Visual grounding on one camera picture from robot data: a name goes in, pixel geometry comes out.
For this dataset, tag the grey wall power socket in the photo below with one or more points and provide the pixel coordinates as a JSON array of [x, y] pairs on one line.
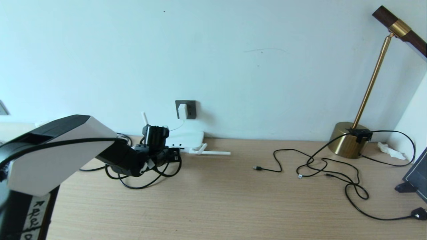
[[191, 110]]

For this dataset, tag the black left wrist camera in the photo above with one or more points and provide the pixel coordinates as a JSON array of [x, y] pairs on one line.
[[156, 136]]

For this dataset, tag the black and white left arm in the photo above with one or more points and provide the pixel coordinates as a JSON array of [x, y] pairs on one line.
[[50, 156]]

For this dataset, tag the crumpled white tissue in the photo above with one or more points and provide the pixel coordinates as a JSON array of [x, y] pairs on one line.
[[391, 151]]

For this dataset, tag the beige upholstered furniture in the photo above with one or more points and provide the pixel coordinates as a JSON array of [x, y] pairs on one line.
[[13, 128]]

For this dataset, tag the white power adapter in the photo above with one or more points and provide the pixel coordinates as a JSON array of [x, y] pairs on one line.
[[182, 111]]

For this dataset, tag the black adapter block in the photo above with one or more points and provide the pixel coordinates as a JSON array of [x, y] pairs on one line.
[[361, 134]]

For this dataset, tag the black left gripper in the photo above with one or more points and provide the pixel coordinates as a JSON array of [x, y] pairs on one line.
[[155, 160]]

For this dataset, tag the white router with antennas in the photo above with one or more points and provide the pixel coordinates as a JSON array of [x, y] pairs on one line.
[[196, 138]]

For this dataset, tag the brass desk lamp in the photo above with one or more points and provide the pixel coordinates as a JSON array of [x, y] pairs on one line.
[[347, 144]]

